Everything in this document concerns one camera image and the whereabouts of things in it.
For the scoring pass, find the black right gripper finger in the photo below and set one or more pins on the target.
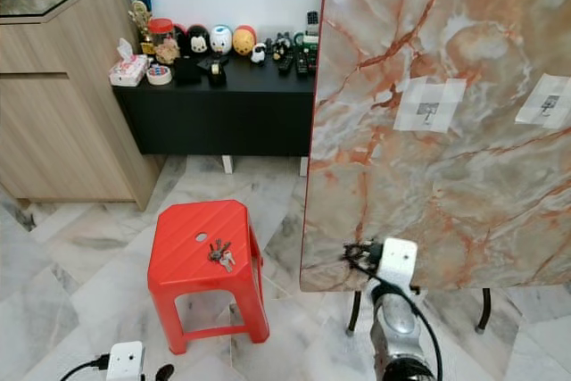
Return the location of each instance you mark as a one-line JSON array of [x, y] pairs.
[[352, 250], [353, 262]]

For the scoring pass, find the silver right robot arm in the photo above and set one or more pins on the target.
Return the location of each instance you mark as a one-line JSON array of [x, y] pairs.
[[394, 336]]

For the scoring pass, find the bunch of metal keys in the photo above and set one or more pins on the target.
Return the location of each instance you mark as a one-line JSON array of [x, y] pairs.
[[221, 253]]

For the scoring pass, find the small metal hook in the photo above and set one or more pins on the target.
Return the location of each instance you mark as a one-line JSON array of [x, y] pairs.
[[428, 112]]

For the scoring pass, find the black metal table leg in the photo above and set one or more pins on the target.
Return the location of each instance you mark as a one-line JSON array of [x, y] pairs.
[[353, 317], [486, 310]]

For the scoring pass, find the orange marble-pattern table top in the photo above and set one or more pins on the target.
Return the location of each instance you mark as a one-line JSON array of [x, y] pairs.
[[446, 176]]

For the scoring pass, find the red plastic stool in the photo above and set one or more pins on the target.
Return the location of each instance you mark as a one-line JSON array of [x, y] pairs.
[[187, 260]]

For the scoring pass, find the white paper patch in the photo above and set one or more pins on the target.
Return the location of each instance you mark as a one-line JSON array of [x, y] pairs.
[[535, 111], [446, 93]]

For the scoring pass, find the black low sideboard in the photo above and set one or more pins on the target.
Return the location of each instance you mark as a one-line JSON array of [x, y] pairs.
[[214, 116]]

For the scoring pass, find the black remote control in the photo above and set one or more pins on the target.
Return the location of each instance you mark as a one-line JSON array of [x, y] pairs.
[[285, 62], [302, 62]]

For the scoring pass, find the green mug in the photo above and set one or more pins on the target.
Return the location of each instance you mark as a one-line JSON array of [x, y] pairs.
[[308, 38]]

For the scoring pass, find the small panda figurine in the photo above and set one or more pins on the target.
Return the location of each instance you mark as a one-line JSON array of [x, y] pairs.
[[258, 53]]

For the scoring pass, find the black tape dispenser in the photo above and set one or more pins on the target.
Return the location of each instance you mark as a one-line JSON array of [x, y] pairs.
[[216, 69]]

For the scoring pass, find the orange round plush toy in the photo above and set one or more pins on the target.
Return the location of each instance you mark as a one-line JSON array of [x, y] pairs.
[[244, 39]]

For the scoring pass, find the small black box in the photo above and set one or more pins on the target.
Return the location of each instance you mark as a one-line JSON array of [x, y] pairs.
[[186, 71]]

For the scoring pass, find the white round plush toy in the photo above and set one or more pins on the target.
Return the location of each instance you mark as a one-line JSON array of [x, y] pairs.
[[220, 39]]

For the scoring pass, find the black round plush toy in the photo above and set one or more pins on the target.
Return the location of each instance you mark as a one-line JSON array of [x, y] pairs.
[[198, 40]]

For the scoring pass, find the light wooden cabinet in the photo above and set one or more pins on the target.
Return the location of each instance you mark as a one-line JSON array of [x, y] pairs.
[[62, 104]]

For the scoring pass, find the red-lidded clear jar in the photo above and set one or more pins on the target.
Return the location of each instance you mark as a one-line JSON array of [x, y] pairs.
[[162, 39]]

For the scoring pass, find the patterned tissue box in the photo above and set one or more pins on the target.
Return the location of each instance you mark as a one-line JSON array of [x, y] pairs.
[[129, 70]]

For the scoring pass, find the small gold trophy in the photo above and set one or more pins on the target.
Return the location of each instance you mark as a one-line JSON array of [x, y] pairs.
[[140, 21]]

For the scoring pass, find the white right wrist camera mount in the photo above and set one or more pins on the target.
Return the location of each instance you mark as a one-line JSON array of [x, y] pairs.
[[398, 260]]

